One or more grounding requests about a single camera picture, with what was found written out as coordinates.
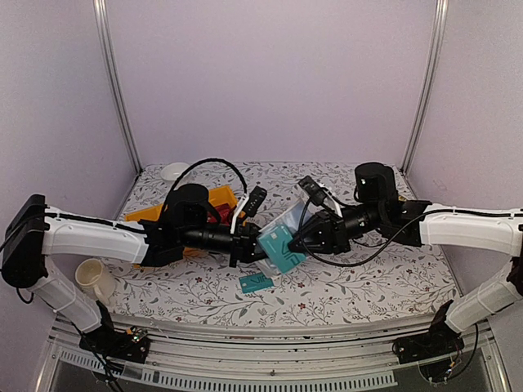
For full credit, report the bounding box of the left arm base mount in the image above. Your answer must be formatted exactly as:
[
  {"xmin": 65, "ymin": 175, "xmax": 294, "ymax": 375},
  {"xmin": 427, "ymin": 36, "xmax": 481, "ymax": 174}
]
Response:
[{"xmin": 80, "ymin": 326, "xmax": 151, "ymax": 364}]

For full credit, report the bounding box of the right aluminium frame post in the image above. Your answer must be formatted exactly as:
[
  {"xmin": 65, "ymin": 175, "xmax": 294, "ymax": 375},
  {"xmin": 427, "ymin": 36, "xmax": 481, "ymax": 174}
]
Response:
[{"xmin": 400, "ymin": 0, "xmax": 449, "ymax": 176}]

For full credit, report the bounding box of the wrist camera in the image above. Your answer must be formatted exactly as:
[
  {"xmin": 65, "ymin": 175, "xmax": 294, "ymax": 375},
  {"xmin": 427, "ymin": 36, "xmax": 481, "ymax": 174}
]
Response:
[
  {"xmin": 230, "ymin": 185, "xmax": 267, "ymax": 234},
  {"xmin": 298, "ymin": 176, "xmax": 342, "ymax": 216}
]

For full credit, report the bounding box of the teal VIP card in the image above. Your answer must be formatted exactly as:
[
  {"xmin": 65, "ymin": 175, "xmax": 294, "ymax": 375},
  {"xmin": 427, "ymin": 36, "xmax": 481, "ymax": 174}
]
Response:
[
  {"xmin": 239, "ymin": 273, "xmax": 274, "ymax": 294},
  {"xmin": 257, "ymin": 225, "xmax": 306, "ymax": 274}
]

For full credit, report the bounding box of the left black cable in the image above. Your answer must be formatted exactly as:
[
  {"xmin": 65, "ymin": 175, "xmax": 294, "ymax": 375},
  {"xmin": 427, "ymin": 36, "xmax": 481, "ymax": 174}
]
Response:
[{"xmin": 161, "ymin": 158, "xmax": 250, "ymax": 217}]

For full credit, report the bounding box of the yellow middle storage bin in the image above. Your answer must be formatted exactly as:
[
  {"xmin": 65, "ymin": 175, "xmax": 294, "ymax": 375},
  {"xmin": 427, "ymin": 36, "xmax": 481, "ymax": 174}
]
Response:
[{"xmin": 124, "ymin": 204, "xmax": 163, "ymax": 222}]

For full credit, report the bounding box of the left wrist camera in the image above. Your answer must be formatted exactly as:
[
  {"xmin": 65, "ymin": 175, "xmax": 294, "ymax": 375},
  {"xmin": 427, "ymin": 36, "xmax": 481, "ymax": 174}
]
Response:
[{"xmin": 230, "ymin": 185, "xmax": 267, "ymax": 234}]

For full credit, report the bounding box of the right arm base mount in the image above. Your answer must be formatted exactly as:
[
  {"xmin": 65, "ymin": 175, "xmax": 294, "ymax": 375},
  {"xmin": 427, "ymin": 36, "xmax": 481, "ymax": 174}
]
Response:
[{"xmin": 391, "ymin": 327, "xmax": 464, "ymax": 364}]

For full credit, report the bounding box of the white ceramic bowl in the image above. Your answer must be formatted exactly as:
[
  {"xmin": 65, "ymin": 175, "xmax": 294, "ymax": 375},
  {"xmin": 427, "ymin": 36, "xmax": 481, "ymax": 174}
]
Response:
[{"xmin": 160, "ymin": 163, "xmax": 190, "ymax": 183}]

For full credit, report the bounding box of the left aluminium frame post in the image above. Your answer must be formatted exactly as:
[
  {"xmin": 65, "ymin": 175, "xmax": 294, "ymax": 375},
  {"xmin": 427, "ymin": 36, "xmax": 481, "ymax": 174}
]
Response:
[{"xmin": 93, "ymin": 0, "xmax": 143, "ymax": 175}]

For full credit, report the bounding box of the black cable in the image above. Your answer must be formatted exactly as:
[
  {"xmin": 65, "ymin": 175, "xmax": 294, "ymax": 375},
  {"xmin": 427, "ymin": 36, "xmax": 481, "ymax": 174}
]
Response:
[
  {"xmin": 161, "ymin": 158, "xmax": 250, "ymax": 217},
  {"xmin": 300, "ymin": 195, "xmax": 450, "ymax": 269}
]

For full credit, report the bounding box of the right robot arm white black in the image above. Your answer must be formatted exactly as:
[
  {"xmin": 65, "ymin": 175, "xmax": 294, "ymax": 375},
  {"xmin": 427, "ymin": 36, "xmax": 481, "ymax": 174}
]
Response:
[{"xmin": 288, "ymin": 163, "xmax": 522, "ymax": 356}]

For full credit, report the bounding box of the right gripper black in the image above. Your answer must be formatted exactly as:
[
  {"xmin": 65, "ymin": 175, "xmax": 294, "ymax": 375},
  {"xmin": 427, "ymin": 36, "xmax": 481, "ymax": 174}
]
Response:
[{"xmin": 287, "ymin": 203, "xmax": 385, "ymax": 256}]

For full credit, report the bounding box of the aluminium frame post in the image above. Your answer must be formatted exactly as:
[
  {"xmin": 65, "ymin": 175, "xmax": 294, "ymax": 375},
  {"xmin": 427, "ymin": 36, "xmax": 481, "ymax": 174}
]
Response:
[
  {"xmin": 93, "ymin": 0, "xmax": 143, "ymax": 175},
  {"xmin": 400, "ymin": 0, "xmax": 449, "ymax": 176}
]

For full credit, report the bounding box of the dark red VIP card stack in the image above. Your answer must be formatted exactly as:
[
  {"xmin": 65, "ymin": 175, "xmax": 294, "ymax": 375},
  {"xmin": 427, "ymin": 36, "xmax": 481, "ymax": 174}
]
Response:
[{"xmin": 215, "ymin": 203, "xmax": 235, "ymax": 225}]

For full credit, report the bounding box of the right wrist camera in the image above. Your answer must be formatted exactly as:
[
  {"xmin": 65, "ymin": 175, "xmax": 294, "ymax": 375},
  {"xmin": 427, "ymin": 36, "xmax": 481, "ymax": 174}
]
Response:
[{"xmin": 298, "ymin": 176, "xmax": 342, "ymax": 216}]

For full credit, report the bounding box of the front aluminium rail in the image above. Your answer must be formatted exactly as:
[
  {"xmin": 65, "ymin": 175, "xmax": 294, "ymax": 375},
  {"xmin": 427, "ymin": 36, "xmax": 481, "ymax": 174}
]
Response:
[{"xmin": 34, "ymin": 314, "xmax": 512, "ymax": 392}]

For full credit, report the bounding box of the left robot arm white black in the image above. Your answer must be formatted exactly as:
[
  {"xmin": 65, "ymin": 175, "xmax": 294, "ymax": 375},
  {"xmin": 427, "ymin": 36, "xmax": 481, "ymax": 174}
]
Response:
[{"xmin": 1, "ymin": 184, "xmax": 266, "ymax": 354}]

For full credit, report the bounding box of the right black cable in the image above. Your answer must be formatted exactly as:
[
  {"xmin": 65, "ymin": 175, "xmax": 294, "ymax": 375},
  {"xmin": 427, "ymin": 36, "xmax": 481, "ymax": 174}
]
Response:
[{"xmin": 300, "ymin": 195, "xmax": 450, "ymax": 269}]

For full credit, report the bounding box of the beige card holder wallet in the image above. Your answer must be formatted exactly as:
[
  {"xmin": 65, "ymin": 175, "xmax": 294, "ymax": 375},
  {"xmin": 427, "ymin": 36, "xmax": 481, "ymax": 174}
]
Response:
[{"xmin": 255, "ymin": 198, "xmax": 306, "ymax": 279}]

